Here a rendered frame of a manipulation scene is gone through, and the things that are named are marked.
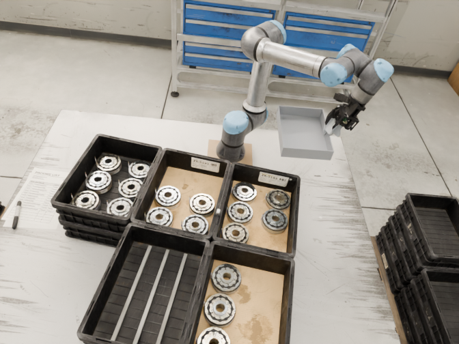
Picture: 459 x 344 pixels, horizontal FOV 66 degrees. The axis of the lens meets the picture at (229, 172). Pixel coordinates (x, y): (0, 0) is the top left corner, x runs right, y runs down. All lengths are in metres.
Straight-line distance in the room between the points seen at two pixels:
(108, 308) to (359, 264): 1.01
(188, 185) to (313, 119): 0.62
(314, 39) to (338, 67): 1.93
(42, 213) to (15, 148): 1.47
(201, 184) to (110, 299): 0.58
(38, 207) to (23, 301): 0.42
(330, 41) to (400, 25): 1.28
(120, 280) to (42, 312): 0.30
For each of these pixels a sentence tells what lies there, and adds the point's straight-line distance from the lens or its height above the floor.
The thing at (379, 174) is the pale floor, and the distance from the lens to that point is 3.15.
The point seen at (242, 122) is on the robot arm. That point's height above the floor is 0.95.
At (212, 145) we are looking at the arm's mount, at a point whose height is 0.73.
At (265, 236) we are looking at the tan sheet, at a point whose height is 0.83.
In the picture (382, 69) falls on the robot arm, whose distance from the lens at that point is 1.36.
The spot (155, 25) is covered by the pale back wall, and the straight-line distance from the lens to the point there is 4.11.
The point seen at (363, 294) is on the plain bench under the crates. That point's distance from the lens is 1.58.
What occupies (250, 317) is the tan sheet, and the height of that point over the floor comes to 0.83.
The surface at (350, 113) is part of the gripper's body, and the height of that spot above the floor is 1.23.
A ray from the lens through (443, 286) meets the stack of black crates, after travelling 2.22.
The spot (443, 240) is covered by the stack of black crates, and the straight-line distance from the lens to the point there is 2.25.
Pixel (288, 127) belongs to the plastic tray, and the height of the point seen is 1.04.
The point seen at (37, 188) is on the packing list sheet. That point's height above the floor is 0.70.
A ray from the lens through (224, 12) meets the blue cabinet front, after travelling 3.03.
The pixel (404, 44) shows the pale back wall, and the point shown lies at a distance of 4.47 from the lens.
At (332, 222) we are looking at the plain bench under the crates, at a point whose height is 0.70.
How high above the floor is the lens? 2.00
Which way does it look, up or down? 47 degrees down
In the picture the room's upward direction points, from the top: 9 degrees clockwise
